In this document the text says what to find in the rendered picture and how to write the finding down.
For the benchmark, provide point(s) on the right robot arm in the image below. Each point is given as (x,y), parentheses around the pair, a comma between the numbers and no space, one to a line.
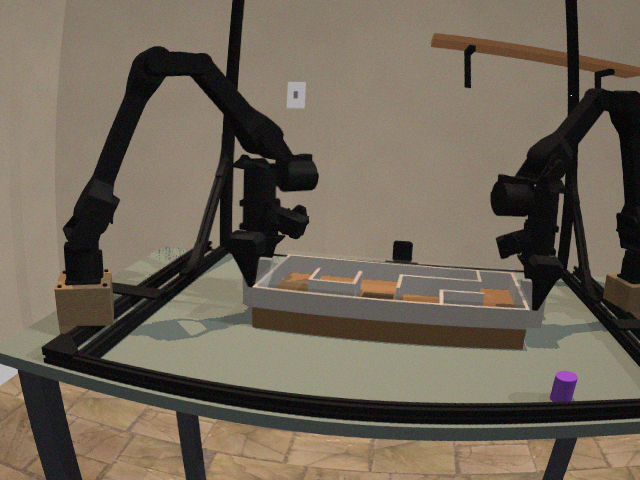
(96,205)

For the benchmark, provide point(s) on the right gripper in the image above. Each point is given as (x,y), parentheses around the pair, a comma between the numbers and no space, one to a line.
(254,213)

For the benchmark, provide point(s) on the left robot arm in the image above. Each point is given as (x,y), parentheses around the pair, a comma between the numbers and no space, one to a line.
(553,154)

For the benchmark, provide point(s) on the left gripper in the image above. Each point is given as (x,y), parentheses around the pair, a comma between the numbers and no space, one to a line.
(546,265)

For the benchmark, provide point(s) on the purple cylinder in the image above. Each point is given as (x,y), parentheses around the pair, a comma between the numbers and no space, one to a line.
(563,386)

